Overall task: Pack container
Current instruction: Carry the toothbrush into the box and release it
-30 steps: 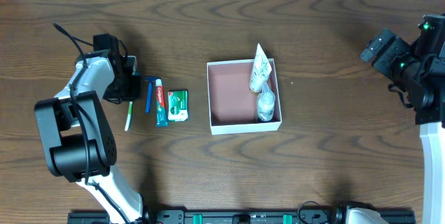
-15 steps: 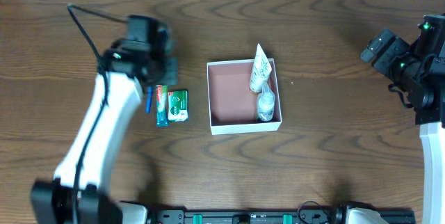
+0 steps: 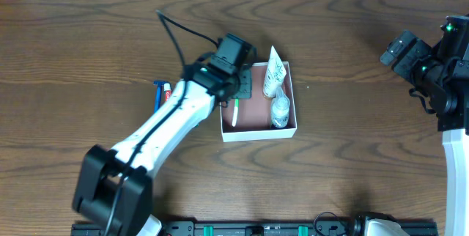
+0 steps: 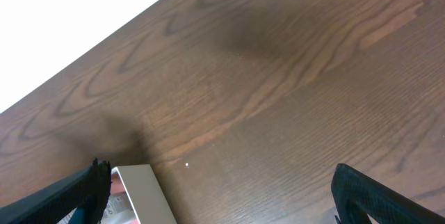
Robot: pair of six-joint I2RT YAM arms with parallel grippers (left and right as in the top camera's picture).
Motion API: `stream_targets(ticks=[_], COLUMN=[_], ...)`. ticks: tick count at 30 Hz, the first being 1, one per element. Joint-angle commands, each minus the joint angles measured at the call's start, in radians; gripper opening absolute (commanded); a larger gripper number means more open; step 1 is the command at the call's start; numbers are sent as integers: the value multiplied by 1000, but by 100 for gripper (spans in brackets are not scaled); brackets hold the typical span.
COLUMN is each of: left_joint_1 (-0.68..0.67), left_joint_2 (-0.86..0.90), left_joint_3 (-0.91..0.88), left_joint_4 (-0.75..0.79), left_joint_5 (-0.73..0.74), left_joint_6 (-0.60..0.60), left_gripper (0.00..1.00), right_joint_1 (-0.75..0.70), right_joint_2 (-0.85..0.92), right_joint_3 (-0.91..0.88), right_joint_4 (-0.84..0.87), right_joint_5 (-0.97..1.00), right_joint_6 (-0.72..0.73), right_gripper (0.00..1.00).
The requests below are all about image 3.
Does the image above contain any green white toothbrush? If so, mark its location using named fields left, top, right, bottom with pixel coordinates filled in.
left=232, top=99, right=239, bottom=128

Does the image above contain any white patterned lotion tube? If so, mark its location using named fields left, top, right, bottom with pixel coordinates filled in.
left=262, top=45, right=287, bottom=99

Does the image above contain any clear spray bottle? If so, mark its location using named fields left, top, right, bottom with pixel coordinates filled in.
left=270, top=86, right=290, bottom=129

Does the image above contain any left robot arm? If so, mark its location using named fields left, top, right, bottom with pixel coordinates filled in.
left=72, top=63, right=252, bottom=235

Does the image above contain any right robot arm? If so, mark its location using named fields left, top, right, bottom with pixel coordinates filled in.
left=380, top=15, right=468, bottom=235

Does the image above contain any white box pink interior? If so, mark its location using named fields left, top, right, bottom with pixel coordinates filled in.
left=220, top=62, right=298, bottom=142

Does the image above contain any Colgate toothpaste tube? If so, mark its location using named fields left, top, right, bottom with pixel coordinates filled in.
left=163, top=82, right=172, bottom=102

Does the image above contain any blue disposable razor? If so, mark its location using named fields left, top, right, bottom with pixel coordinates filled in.
left=153, top=80, right=167, bottom=113

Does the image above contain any black mounting rail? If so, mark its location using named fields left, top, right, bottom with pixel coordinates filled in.
left=70, top=220, right=439, bottom=236

